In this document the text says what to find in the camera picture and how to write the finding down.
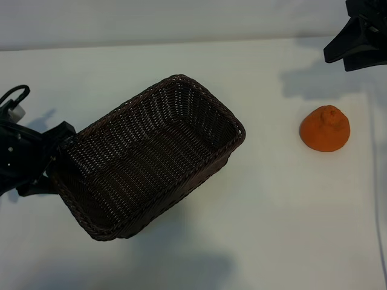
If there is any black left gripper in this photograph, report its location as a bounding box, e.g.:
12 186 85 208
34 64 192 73
0 119 77 198

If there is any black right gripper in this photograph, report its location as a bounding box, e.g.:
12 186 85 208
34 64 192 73
322 0 387 73

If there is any orange fruit with knob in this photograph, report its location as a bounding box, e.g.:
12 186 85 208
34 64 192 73
299 105 351 153

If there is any dark brown woven basket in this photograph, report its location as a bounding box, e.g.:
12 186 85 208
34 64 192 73
48 74 247 242

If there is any white cable connector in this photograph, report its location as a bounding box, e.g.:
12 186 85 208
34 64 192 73
7 98 27 121

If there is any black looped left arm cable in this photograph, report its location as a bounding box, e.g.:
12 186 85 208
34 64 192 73
0 85 31 109

